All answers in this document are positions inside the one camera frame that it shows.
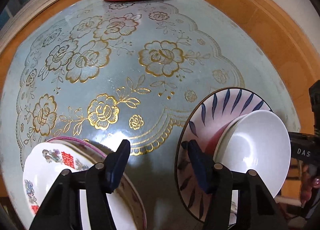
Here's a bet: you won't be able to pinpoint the white bowl gold pattern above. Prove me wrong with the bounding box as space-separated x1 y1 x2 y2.
213 110 291 197

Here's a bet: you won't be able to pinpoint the white plate red characters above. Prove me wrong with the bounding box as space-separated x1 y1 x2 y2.
22 142 138 230

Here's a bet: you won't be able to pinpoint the pink rimmed floral plate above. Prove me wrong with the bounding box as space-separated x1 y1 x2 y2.
46 136 148 230

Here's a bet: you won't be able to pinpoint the blue striped white bowl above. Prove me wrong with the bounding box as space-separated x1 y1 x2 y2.
175 87 272 222

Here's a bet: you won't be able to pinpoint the red bowl white inside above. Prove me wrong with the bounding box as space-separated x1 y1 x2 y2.
204 119 235 156

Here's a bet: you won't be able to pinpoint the person's right hand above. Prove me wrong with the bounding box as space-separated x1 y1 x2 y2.
300 163 319 207

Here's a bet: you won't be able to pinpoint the dining table with tablecloth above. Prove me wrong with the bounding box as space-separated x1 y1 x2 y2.
1 0 300 229

